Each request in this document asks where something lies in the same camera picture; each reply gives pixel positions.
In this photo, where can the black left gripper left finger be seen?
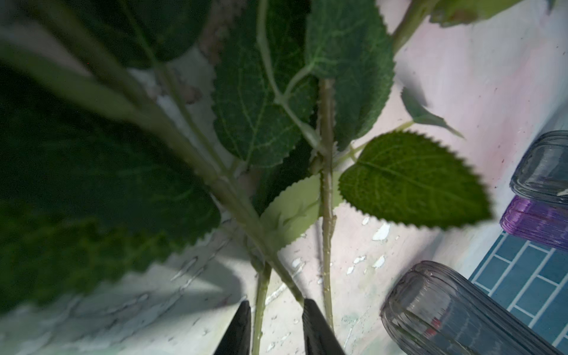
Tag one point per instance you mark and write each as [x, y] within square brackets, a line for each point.
[237, 338]

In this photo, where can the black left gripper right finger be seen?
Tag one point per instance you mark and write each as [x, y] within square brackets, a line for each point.
[319, 339]

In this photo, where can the dark smoky glass vase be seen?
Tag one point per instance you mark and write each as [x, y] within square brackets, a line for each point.
[432, 309]

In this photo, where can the purple blue ribbed glass vase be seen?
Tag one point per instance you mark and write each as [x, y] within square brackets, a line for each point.
[537, 222]

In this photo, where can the pink glass vase with twine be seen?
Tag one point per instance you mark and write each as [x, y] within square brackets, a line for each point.
[542, 172]

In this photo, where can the bunch of roses on table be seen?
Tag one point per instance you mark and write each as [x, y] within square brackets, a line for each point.
[107, 172]

